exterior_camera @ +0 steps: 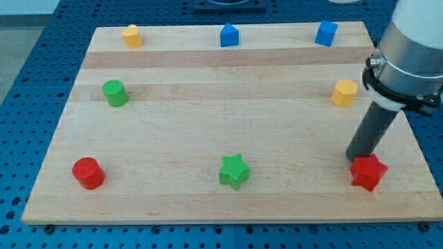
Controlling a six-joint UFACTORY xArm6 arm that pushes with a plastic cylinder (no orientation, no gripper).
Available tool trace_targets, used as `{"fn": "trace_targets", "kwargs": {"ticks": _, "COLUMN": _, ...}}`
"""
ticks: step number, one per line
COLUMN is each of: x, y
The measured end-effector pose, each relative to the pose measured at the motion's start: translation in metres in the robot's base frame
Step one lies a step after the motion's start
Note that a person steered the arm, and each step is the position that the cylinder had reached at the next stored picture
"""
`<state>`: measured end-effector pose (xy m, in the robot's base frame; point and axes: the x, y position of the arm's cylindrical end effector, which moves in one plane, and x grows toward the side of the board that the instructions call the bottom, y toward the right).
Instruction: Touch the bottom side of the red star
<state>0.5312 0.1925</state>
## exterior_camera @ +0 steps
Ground black clamp ring mount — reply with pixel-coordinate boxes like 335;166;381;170
362;57;442;116

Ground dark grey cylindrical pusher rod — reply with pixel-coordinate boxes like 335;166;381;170
345;101;399;162

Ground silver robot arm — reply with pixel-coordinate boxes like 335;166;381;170
345;0;442;161

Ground red star block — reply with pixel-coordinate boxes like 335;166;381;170
350;154;389;192

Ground green star block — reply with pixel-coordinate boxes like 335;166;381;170
219;154;250;191

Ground yellow hexagon block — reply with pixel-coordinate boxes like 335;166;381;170
331;79;358;107

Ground blue cube block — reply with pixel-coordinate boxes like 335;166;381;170
314;21;338;46

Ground light wooden board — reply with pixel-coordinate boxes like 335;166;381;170
22;21;442;225

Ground blue triangular prism block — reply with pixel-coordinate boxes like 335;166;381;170
219;23;239;47

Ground yellow heart block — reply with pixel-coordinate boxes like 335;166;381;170
122;24;143;49

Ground green cylinder block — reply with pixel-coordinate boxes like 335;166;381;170
102;80;129;107

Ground red cylinder block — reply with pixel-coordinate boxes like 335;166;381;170
71;157;105;190

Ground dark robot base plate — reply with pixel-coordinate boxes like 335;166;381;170
192;0;267;13

